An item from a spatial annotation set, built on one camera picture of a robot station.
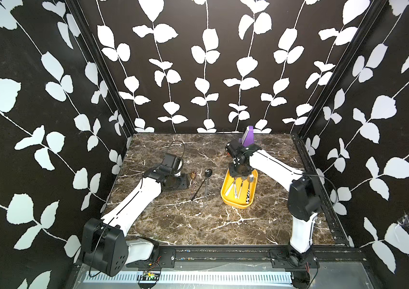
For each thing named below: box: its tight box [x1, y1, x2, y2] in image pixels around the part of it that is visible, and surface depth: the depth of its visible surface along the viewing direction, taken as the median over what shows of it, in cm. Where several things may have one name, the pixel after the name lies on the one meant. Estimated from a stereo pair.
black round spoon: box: [190, 168, 213, 202], surface depth 102 cm
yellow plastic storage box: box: [220, 168, 259, 209], surface depth 95 cm
